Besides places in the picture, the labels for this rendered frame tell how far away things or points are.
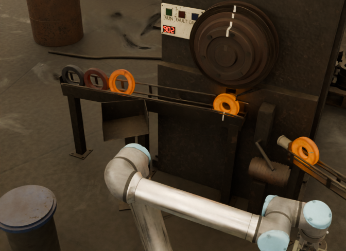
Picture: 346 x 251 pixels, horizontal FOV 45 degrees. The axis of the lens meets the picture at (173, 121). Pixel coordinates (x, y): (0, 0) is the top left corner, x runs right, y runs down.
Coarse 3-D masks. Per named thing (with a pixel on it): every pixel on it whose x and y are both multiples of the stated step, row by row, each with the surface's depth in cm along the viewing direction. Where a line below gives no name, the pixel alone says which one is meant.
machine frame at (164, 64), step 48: (192, 0) 228; (240, 0) 217; (288, 0) 206; (336, 0) 197; (288, 48) 219; (336, 48) 217; (192, 96) 256; (240, 96) 241; (288, 96) 228; (192, 144) 277; (240, 144) 259; (240, 192) 281
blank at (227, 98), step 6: (222, 96) 238; (228, 96) 236; (216, 102) 242; (222, 102) 240; (228, 102) 238; (234, 102) 236; (216, 108) 244; (222, 108) 244; (234, 108) 237; (234, 114) 240
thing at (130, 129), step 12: (108, 108) 249; (120, 108) 250; (132, 108) 252; (144, 108) 253; (108, 120) 253; (120, 120) 252; (132, 120) 252; (144, 120) 251; (108, 132) 244; (120, 132) 243; (132, 132) 242; (144, 132) 241; (120, 204) 275
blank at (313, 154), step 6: (300, 138) 212; (306, 138) 210; (294, 144) 216; (300, 144) 212; (306, 144) 209; (312, 144) 207; (294, 150) 218; (300, 150) 216; (312, 150) 207; (318, 150) 208; (300, 156) 215; (306, 156) 215; (312, 156) 208; (318, 156) 208; (312, 162) 209
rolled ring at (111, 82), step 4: (116, 72) 268; (120, 72) 267; (124, 72) 266; (128, 72) 267; (112, 76) 270; (116, 76) 271; (128, 76) 265; (132, 76) 267; (112, 80) 271; (128, 80) 266; (132, 80) 265; (112, 84) 272; (132, 84) 265; (112, 88) 272; (116, 88) 274; (128, 88) 267; (132, 88) 266; (120, 92) 272; (124, 92) 269; (128, 92) 268; (132, 92) 270
